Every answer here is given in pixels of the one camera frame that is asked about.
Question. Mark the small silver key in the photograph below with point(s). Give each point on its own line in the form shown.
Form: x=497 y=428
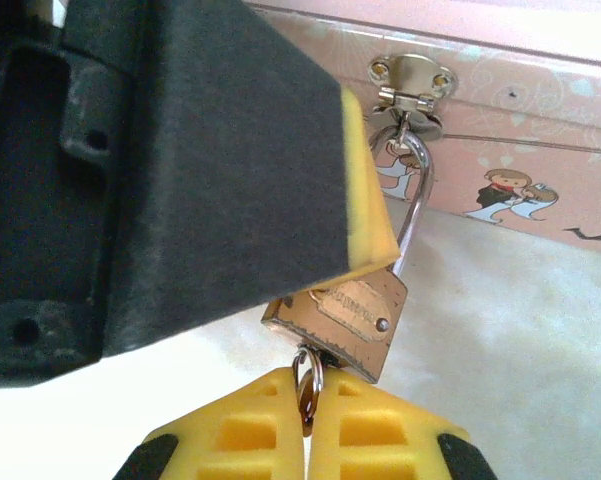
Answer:
x=307 y=400

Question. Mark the small brass padlock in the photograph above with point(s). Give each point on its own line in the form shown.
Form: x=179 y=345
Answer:
x=350 y=320

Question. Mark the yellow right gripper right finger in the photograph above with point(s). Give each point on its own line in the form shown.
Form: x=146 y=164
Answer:
x=370 y=430

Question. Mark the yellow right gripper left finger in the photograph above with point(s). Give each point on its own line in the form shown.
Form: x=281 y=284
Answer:
x=240 y=435

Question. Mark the pink wedding couple tin box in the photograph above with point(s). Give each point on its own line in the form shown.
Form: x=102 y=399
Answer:
x=530 y=125

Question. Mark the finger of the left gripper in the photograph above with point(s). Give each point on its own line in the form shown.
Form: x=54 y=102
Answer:
x=230 y=175

